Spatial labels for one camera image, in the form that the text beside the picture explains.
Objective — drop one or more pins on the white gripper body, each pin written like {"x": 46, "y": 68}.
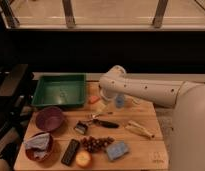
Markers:
{"x": 101, "y": 107}

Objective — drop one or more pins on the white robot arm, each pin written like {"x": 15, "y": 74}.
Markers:
{"x": 187, "y": 99}

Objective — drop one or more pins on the purple bowl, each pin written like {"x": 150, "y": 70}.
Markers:
{"x": 49, "y": 118}

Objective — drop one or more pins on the brown bowl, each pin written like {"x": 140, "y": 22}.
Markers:
{"x": 30, "y": 152}

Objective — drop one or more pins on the blue clear cup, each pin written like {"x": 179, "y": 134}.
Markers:
{"x": 120, "y": 101}

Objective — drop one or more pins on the bunch of red grapes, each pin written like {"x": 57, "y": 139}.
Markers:
{"x": 94, "y": 145}

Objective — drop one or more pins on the blue sponge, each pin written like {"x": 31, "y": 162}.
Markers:
{"x": 117, "y": 150}

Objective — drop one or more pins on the black rectangular block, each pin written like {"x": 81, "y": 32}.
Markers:
{"x": 70, "y": 152}

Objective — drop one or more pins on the green plastic tray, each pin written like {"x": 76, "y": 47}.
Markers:
{"x": 62, "y": 90}

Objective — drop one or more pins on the orange fruit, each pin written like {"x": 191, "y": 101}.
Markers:
{"x": 83, "y": 159}

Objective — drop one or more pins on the grey blue cloth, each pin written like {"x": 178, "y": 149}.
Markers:
{"x": 39, "y": 143}

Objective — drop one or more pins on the black chair left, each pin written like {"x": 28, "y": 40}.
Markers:
{"x": 14, "y": 92}

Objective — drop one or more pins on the black handled peeler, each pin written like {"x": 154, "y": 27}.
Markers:
{"x": 82, "y": 126}

